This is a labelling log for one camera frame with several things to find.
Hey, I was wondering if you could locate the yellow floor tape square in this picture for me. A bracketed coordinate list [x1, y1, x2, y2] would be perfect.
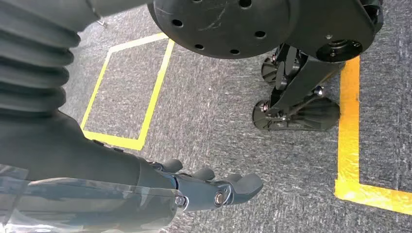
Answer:
[334, 56, 412, 216]
[80, 32, 175, 151]

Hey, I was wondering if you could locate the black robot lower body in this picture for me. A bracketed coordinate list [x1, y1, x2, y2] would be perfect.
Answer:
[147, 0, 384, 132]

